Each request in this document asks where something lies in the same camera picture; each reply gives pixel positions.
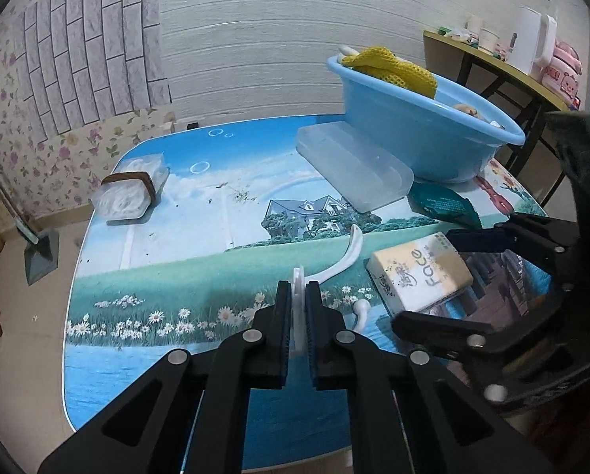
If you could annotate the clear plastic box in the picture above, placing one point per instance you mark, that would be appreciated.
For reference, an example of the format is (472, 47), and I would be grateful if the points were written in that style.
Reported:
(354, 163)

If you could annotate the white electric kettle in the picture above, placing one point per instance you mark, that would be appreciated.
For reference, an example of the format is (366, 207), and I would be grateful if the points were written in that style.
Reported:
(527, 39)

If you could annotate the wooden side table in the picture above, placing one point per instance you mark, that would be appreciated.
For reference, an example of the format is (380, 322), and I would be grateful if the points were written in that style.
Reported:
(497, 71)

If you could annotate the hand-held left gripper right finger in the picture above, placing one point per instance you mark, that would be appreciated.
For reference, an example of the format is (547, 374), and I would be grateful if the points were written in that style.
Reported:
(312, 340)

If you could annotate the cotton pad pack brown band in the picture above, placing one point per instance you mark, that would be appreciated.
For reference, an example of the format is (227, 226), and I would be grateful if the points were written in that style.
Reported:
(127, 192)

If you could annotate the blue plastic basin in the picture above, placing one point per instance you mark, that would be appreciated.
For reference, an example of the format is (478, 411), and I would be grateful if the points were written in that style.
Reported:
(398, 128)

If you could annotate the yellow tissue pack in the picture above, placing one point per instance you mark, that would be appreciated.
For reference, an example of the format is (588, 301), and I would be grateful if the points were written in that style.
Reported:
(413, 271)

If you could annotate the pink box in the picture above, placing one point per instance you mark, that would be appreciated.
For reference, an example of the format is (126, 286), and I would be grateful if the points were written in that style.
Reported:
(561, 74)

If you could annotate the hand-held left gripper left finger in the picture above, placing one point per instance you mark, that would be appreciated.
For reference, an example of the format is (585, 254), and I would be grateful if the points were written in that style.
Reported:
(286, 335)

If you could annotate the white plastic hook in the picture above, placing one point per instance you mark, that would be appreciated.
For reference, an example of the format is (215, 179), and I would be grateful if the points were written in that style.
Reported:
(298, 296)

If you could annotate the white plush toy yellow mesh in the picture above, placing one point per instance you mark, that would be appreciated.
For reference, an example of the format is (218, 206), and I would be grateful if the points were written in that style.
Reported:
(388, 66)

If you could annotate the teal packet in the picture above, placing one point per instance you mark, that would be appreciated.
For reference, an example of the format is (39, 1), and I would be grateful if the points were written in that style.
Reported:
(443, 205)

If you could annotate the plain white cup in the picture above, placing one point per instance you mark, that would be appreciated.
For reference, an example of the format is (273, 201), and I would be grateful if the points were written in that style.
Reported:
(475, 23)

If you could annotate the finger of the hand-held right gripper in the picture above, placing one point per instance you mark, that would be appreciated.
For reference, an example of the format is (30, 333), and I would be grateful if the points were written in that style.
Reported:
(448, 333)
(522, 237)

